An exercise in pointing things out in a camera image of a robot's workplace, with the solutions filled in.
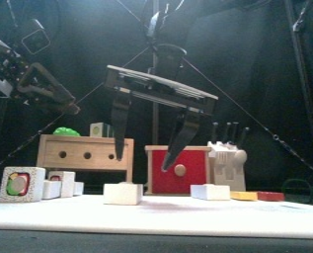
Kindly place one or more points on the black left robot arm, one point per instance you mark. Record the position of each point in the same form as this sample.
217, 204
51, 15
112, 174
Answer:
32, 41

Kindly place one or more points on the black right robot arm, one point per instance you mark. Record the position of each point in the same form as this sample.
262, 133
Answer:
167, 59

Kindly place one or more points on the sushi roll toy block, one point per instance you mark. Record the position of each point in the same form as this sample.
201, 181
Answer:
99, 130

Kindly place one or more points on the yellow egg sushi block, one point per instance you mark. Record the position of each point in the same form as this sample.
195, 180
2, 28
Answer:
243, 196

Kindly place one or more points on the red sushi topping block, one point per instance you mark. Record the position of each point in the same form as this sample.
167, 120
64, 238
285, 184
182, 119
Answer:
270, 196

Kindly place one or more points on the white cube sushi roll print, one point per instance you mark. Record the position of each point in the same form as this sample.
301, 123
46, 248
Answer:
20, 184

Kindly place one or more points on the green toy vegetable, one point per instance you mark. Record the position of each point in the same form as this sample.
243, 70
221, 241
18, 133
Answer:
66, 132

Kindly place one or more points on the wooden box with round holes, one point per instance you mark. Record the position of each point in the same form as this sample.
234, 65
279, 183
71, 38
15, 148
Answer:
75, 153

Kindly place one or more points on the red wooden drawer box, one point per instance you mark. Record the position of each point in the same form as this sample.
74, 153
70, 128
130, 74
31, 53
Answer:
193, 178

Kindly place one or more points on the white toy knife block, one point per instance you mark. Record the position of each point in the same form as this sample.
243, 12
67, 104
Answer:
229, 171

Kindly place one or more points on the white cube red print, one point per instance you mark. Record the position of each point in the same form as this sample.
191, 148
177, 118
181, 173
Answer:
66, 183

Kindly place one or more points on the small white rice block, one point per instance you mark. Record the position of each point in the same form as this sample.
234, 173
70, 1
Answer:
78, 188
51, 190

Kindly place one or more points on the white metal plate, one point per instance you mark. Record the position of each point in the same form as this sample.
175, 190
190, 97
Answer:
162, 215

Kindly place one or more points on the thin metal frame pole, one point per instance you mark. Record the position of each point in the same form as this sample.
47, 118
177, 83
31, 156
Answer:
155, 125

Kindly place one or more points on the black side frame pole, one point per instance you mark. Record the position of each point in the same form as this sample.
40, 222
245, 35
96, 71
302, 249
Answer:
301, 66

